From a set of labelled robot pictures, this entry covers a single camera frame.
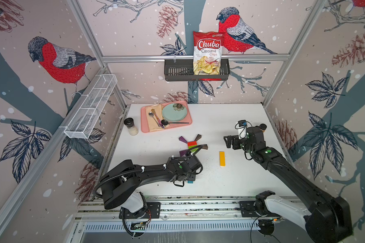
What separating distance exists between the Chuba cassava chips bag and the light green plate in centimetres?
35

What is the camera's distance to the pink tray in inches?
42.9

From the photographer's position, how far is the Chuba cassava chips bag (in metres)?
0.85

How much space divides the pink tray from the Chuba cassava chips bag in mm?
362
